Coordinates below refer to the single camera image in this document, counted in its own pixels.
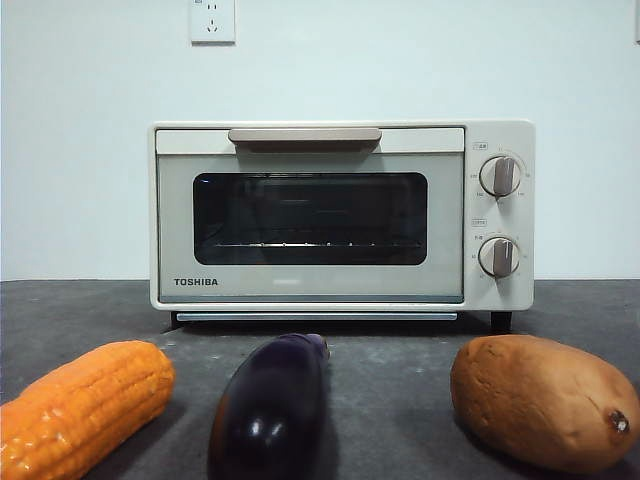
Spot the brown sweet potato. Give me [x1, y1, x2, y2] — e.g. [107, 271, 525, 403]
[449, 333, 640, 475]

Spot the white wall socket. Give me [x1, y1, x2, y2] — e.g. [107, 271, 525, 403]
[189, 0, 237, 47]

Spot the oven timer knob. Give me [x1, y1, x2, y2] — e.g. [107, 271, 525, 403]
[478, 235, 521, 278]

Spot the orange corn cob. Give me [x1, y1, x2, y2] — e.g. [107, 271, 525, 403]
[0, 339, 176, 480]

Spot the glass oven door with handle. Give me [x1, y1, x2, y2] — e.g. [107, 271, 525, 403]
[154, 127, 466, 305]

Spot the oven temperature knob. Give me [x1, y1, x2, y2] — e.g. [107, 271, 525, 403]
[479, 154, 521, 197]

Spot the metal wire oven rack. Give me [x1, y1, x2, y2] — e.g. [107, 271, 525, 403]
[207, 238, 422, 252]

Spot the metal crumb tray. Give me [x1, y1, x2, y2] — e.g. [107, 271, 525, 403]
[174, 312, 459, 323]

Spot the purple eggplant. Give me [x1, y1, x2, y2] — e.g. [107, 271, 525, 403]
[207, 333, 332, 480]

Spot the cream Toshiba toaster oven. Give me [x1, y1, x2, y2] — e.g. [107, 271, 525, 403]
[147, 118, 536, 334]

